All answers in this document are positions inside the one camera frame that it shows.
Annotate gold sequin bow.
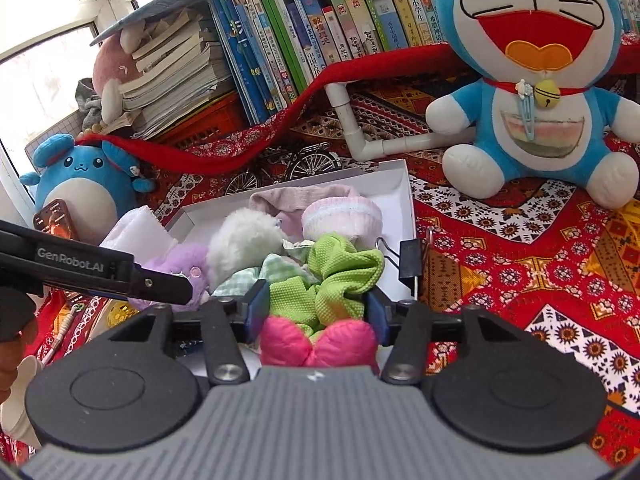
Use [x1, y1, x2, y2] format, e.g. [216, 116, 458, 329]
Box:
[106, 300, 139, 328]

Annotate person's left hand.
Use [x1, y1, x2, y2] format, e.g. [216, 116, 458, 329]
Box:
[0, 318, 38, 403]

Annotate white fluffy plush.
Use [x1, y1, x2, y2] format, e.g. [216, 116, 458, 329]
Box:
[206, 208, 286, 292]

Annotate pink padded bow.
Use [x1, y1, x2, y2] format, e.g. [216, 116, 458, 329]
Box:
[260, 316, 378, 374]

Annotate purple plush toy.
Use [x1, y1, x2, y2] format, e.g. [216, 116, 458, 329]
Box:
[142, 244, 209, 312]

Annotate pink plush toy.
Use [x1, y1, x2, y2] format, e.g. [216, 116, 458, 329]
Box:
[92, 21, 145, 125]

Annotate red scarf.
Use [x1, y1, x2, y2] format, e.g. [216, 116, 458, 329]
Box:
[75, 34, 640, 177]

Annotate white shallow cardboard box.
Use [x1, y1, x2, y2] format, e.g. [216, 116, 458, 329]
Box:
[164, 158, 419, 376]

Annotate smartphone with red case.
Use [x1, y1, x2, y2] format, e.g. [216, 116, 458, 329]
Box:
[32, 198, 78, 240]

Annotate lime green cloth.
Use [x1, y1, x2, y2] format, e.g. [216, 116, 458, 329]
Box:
[270, 234, 384, 338]

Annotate black binder clip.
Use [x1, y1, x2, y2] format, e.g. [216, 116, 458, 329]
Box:
[375, 236, 423, 300]

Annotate white PVC pipe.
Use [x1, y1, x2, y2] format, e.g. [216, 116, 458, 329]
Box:
[324, 81, 476, 163]

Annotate red plastic crate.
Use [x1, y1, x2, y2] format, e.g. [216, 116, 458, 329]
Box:
[150, 91, 250, 148]

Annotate blue round plush toy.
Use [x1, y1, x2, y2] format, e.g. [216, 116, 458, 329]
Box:
[20, 133, 154, 245]

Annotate patterned red tablecloth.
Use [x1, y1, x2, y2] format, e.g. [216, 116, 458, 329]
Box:
[0, 58, 640, 468]

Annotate Doraemon plush toy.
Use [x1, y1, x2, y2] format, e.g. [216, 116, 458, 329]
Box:
[425, 0, 639, 209]

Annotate grey plush toy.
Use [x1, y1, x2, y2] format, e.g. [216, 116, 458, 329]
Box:
[75, 78, 103, 133]

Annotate row of upright books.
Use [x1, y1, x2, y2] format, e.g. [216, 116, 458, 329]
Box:
[207, 0, 640, 126]

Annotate white foam block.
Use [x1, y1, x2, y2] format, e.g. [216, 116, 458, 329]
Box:
[100, 205, 178, 264]

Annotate green floral cloth hat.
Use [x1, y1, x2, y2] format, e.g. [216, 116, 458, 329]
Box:
[212, 240, 320, 297]

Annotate stack of grey books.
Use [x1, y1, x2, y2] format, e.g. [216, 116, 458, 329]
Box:
[119, 6, 234, 140]

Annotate pink towel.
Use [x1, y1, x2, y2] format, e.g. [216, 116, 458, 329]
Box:
[248, 184, 383, 249]

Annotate white paper cup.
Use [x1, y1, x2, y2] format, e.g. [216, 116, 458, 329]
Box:
[1, 356, 42, 450]

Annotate miniature metal bicycle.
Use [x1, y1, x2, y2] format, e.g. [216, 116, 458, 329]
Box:
[224, 142, 342, 195]

